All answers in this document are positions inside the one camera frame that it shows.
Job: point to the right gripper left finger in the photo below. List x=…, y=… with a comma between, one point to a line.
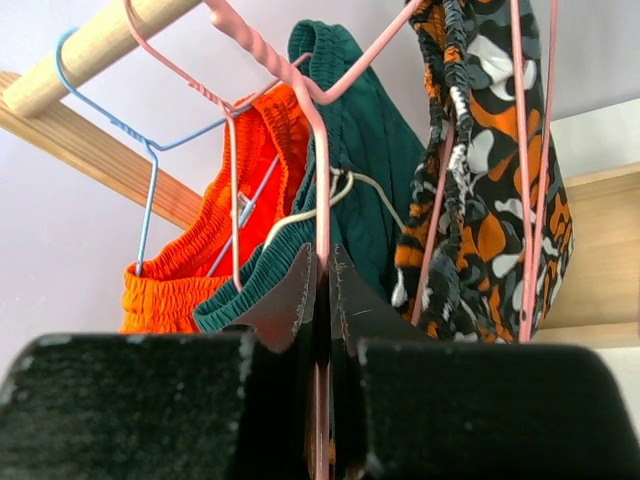
x=229, y=405

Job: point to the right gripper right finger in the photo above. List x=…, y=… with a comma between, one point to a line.
x=410, y=407

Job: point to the orange black patterned shorts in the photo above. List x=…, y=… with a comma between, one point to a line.
x=490, y=175

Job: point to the teal green shorts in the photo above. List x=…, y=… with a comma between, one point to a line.
x=366, y=134

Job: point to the blue hanger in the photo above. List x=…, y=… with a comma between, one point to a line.
x=244, y=209

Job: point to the pink hanger of patterned shorts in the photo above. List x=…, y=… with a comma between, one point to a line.
x=530, y=165

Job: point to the wooden clothes rack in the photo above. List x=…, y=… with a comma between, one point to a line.
x=595, y=129

